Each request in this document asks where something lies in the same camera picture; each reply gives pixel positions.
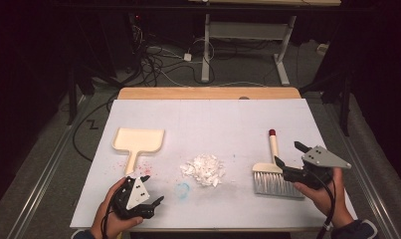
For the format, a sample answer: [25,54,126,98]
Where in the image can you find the silver floor rail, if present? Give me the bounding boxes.
[7,95,88,239]
[321,99,401,239]

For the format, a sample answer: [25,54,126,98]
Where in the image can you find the person's right hand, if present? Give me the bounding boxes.
[293,167,355,230]

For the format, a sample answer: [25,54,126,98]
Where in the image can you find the pile of white paper scraps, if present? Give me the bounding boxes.
[179,153,226,188]

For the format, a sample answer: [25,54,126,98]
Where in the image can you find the right hand-held gripper black cable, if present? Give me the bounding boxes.
[315,172,337,233]

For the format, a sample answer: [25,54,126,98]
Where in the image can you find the cream hand brush grey bristles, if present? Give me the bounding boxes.
[252,128,305,199]

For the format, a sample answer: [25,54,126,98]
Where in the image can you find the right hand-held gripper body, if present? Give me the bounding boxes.
[282,144,352,191]

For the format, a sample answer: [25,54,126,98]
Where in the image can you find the cream plastic dustpan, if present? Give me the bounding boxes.
[111,126,166,175]

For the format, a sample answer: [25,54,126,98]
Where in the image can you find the long black floor cable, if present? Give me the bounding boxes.
[72,95,118,163]

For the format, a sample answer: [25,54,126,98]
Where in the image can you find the black stand leg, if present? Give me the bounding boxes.
[66,66,79,126]

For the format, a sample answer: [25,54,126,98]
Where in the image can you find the left hand-held gripper black cable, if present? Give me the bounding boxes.
[101,190,122,239]

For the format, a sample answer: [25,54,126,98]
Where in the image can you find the tangle of black cables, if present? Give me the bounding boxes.
[129,23,217,88]

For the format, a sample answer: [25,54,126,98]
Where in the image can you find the hand-held gripper black cable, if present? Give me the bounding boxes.
[101,190,122,239]
[315,172,337,233]

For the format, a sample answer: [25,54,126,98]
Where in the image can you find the person's left hand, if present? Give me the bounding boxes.
[90,177,144,239]

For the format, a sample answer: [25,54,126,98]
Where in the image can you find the white metal desk frame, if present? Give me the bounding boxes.
[187,0,342,87]

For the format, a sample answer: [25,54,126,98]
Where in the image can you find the white board sheet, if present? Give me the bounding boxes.
[70,99,359,230]

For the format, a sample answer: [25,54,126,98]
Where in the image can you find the wooden table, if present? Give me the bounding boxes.
[116,87,325,233]

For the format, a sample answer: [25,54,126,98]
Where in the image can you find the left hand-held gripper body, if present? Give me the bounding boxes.
[111,176,158,220]

